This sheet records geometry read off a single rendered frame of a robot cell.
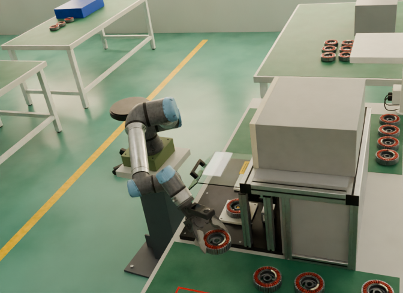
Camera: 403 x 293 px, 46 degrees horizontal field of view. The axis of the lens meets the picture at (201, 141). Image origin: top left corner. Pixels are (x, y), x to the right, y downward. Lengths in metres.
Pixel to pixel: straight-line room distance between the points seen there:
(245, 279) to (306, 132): 0.64
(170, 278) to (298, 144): 0.76
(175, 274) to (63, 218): 1.90
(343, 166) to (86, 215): 2.38
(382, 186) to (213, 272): 0.94
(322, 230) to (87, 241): 2.03
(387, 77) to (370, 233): 1.60
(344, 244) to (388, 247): 0.24
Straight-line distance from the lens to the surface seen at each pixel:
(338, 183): 1.84
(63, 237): 3.65
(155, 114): 2.17
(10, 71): 4.79
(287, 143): 1.83
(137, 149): 2.06
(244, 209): 1.94
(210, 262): 2.07
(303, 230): 1.94
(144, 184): 1.95
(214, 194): 2.39
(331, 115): 1.85
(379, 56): 2.68
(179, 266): 2.08
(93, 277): 3.26
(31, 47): 5.44
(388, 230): 2.21
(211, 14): 7.07
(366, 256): 2.09
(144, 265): 3.20
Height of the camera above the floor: 2.20
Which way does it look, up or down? 31 degrees down
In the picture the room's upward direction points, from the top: 9 degrees counter-clockwise
